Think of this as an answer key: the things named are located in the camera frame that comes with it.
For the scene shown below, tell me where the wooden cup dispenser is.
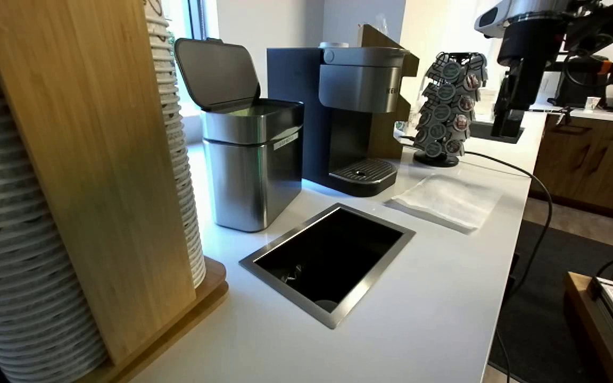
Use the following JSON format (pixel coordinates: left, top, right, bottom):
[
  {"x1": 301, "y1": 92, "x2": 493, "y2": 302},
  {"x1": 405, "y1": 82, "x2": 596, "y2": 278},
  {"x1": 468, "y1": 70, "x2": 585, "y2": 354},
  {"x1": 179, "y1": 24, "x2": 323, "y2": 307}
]
[{"x1": 0, "y1": 0, "x2": 231, "y2": 383}]

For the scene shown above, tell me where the stainless steel trash can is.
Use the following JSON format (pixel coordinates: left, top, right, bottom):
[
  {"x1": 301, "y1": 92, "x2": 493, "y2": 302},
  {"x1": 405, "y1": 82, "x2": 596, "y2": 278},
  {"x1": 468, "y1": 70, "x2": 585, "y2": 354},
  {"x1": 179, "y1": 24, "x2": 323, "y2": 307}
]
[{"x1": 173, "y1": 37, "x2": 306, "y2": 234}]

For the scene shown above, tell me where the low wooden table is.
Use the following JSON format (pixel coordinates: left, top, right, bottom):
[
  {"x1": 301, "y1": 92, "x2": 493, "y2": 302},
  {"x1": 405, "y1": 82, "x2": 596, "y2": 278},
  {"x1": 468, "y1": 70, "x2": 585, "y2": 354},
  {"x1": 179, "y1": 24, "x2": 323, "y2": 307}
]
[{"x1": 562, "y1": 270, "x2": 613, "y2": 383}]

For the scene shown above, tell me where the dark floor mat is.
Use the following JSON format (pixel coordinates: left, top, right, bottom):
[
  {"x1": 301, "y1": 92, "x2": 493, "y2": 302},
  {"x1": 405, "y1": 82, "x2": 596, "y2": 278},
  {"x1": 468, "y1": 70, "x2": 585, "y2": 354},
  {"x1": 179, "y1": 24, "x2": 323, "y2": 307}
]
[{"x1": 487, "y1": 219, "x2": 613, "y2": 383}]

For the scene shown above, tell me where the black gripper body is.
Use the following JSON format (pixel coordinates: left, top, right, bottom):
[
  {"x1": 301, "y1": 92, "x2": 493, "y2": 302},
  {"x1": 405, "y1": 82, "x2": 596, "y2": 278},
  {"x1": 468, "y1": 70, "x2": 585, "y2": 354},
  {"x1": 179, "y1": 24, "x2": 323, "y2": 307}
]
[{"x1": 496, "y1": 17, "x2": 566, "y2": 94}]

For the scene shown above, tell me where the white embossed paper towel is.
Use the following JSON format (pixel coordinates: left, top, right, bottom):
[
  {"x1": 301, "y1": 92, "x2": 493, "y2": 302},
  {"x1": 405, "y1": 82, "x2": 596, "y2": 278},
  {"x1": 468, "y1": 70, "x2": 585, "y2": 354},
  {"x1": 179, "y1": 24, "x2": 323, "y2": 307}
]
[{"x1": 385, "y1": 174, "x2": 503, "y2": 234}]

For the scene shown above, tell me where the coffee pod carousel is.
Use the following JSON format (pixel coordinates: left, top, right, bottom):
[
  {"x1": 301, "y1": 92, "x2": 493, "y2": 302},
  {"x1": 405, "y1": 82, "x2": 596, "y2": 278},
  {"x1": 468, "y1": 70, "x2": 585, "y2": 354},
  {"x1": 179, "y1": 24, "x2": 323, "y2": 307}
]
[{"x1": 412, "y1": 51, "x2": 490, "y2": 169}]

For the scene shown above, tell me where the narrow stack of paper cups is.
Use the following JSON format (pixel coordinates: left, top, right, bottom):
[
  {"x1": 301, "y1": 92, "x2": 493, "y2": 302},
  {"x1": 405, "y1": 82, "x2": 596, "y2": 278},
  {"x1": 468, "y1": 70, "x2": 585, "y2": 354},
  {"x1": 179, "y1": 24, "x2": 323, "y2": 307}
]
[{"x1": 144, "y1": 0, "x2": 209, "y2": 292}]

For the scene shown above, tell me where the grey black coffee machine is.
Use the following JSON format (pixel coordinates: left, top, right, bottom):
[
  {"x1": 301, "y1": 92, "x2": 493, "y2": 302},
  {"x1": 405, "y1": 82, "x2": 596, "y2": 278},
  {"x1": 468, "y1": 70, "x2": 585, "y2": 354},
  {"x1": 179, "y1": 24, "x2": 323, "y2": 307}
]
[{"x1": 267, "y1": 41, "x2": 410, "y2": 199}]

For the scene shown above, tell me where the black cable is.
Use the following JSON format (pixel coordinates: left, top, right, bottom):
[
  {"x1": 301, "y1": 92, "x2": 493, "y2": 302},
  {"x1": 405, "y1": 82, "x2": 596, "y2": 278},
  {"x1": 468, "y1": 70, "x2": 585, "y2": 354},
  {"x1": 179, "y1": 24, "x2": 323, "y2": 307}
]
[{"x1": 463, "y1": 146, "x2": 555, "y2": 383}]

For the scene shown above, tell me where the brown wooden cabinet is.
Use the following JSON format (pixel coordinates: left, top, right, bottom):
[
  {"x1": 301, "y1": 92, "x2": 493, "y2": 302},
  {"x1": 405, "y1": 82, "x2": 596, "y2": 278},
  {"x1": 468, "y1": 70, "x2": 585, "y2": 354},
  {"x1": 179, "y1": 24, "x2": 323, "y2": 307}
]
[{"x1": 528, "y1": 112, "x2": 613, "y2": 227}]

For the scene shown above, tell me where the wide stack of paper cups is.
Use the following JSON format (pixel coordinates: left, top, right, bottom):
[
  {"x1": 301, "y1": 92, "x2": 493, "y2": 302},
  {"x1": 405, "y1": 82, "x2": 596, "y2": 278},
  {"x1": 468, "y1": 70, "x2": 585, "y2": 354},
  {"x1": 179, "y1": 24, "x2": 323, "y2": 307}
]
[{"x1": 0, "y1": 7, "x2": 111, "y2": 383}]

